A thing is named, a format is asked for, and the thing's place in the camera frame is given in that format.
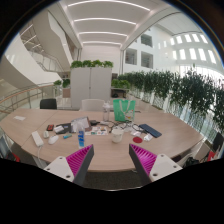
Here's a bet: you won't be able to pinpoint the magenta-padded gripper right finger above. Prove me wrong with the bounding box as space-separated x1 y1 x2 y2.
128 143 183 186

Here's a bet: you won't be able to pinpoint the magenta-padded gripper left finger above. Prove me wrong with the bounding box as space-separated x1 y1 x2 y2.
43 143 95 187

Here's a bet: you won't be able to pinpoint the clear blue-labelled water bottle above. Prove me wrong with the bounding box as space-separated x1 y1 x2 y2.
77 125 86 149

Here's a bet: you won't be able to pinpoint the white computer mouse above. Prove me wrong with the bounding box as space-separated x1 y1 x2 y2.
47 134 60 145

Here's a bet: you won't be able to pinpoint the colourful sticker sheet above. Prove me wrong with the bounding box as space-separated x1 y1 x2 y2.
84 125 109 137

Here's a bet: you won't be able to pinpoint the black notebook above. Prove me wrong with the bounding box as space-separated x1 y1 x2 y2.
54 122 73 135

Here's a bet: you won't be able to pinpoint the clear plastic pouch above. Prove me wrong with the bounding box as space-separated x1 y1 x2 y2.
70 116 92 133

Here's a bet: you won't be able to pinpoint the white mug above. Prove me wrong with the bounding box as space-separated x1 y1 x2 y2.
111 128 125 144

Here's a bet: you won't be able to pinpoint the small white box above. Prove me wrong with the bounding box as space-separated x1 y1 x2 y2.
53 125 65 134

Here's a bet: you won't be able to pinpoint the white power strip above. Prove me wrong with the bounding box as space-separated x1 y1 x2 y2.
31 130 45 148

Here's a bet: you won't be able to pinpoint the green tote bag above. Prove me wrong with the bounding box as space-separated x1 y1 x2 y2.
112 98 137 123

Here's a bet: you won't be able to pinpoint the clear lidded tumbler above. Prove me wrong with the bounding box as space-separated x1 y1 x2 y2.
101 101 112 123

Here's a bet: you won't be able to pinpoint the black office chair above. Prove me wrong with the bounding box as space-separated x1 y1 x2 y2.
211 131 224 153
39 98 58 110

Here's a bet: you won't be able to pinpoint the white cabinet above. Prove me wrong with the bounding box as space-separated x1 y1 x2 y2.
69 67 113 109

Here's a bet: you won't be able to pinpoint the green railing planter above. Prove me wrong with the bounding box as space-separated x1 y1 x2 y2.
53 78 71 88

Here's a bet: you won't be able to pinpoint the green hedge plant row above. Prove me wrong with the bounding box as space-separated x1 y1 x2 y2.
116 66 224 134

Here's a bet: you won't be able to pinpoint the green plants on cabinet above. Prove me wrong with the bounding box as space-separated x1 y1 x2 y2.
69 59 114 70

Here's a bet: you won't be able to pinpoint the ceiling light strips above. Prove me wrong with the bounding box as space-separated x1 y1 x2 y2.
66 0 152 46

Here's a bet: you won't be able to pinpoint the black cable tangle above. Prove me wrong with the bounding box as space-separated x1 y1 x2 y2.
108 120 148 134

